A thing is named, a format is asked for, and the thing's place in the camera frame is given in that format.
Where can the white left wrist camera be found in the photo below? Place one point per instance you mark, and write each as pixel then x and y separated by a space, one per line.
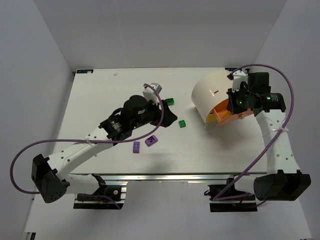
pixel 151 94

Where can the green lego brick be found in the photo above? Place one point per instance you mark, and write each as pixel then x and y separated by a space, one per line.
pixel 170 101
pixel 182 123

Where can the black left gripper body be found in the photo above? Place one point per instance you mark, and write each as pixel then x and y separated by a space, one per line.
pixel 161 114

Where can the purple sloped lego brick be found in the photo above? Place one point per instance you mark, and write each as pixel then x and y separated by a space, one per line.
pixel 151 140

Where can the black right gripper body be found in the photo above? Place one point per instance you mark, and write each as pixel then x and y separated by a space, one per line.
pixel 233 100

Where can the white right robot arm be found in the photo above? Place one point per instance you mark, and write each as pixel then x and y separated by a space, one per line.
pixel 283 180

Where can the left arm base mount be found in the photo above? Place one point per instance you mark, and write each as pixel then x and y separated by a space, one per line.
pixel 108 196

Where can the green lego brick right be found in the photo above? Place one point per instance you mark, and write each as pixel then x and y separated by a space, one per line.
pixel 182 123

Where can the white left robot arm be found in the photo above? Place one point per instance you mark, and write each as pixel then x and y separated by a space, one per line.
pixel 53 175

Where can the green lego brick middle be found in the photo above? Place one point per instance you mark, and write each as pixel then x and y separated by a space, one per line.
pixel 170 101

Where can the salmon orange top drawer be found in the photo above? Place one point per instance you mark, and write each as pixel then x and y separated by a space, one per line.
pixel 223 116

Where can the yellow orange drawer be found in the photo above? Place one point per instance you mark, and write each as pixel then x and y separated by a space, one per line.
pixel 211 118

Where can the aluminium table front rail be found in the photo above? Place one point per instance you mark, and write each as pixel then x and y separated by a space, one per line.
pixel 168 177

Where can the cream cylindrical drawer cabinet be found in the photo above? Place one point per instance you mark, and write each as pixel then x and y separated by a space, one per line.
pixel 210 91

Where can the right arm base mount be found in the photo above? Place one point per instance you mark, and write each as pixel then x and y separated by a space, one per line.
pixel 235 202

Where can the blue label sticker left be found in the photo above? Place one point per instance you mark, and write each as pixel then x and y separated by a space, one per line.
pixel 84 71

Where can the blue label sticker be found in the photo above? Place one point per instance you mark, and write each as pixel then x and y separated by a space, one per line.
pixel 84 71
pixel 230 69

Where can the blue label sticker right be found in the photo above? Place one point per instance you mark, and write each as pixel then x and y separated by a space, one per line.
pixel 230 69

